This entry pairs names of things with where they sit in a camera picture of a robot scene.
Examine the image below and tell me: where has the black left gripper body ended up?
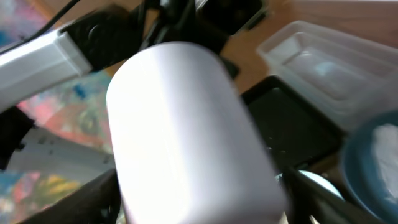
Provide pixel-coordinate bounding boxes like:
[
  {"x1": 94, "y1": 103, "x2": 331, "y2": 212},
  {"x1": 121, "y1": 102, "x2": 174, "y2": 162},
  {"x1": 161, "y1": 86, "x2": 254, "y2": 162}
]
[{"x1": 60, "y1": 0, "x2": 267, "y2": 70}]

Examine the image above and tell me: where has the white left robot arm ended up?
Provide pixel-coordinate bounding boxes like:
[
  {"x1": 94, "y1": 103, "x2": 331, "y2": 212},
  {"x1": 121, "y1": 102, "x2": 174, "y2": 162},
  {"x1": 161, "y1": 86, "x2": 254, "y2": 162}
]
[{"x1": 1, "y1": 0, "x2": 267, "y2": 110}]

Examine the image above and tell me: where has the black plastic tray bin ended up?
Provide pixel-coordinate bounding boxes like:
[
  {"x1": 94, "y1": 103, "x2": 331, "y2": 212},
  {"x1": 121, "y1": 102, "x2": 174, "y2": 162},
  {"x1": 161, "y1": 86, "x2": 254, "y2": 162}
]
[{"x1": 241, "y1": 76, "x2": 344, "y2": 170}]

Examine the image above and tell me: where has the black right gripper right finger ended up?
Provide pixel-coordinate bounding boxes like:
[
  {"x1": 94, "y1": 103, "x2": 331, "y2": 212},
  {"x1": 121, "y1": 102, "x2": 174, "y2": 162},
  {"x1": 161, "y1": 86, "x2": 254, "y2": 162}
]
[{"x1": 282, "y1": 168, "x2": 381, "y2": 224}]

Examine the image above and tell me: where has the clear plastic bin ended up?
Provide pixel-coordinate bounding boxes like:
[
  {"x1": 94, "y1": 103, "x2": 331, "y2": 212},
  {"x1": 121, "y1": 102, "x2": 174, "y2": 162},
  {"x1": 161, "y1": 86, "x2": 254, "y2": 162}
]
[{"x1": 257, "y1": 21, "x2": 397, "y2": 131}]

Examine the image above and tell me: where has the light blue bowl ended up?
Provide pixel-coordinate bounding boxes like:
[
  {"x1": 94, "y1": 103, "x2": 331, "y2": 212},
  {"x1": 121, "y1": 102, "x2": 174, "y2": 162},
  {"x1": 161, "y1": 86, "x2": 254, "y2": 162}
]
[{"x1": 275, "y1": 170, "x2": 345, "y2": 200}]

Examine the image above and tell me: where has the dark blue plate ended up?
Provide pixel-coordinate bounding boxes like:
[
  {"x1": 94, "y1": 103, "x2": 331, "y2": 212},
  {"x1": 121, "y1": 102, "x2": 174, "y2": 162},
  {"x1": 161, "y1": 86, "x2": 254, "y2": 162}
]
[{"x1": 340, "y1": 110, "x2": 397, "y2": 223}]

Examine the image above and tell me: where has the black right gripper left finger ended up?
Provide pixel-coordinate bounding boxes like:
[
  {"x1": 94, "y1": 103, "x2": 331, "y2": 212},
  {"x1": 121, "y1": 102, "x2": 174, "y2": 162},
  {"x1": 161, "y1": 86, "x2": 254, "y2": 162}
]
[{"x1": 22, "y1": 169, "x2": 121, "y2": 224}]

